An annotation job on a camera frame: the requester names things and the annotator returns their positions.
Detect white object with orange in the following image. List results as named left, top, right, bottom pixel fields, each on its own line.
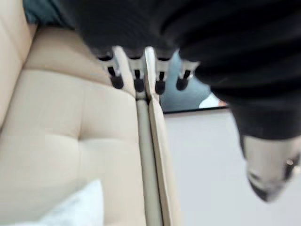
left=198, top=92, right=228, bottom=109

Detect dark grey cushion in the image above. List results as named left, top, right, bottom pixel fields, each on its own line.
left=23, top=0, right=77, bottom=30

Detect blue-grey rug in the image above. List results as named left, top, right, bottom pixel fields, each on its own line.
left=159, top=50, right=229, bottom=113

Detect beige leather sofa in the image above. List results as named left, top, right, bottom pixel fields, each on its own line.
left=0, top=0, right=182, bottom=226

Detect white cushion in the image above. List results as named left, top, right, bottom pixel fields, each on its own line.
left=35, top=179, right=104, bottom=226

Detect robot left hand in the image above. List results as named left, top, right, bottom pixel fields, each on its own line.
left=60, top=0, right=301, bottom=203

